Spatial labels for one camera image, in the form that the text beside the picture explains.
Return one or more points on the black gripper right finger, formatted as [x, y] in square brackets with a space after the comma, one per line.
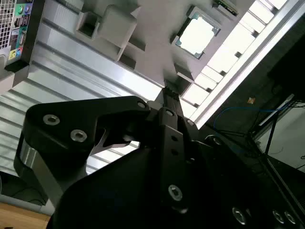
[214, 167]

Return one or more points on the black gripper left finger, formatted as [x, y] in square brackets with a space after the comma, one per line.
[59, 143]

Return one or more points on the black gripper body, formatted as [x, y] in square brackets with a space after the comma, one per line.
[114, 195]

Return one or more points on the silver green CPU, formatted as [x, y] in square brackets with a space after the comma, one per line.
[196, 35]

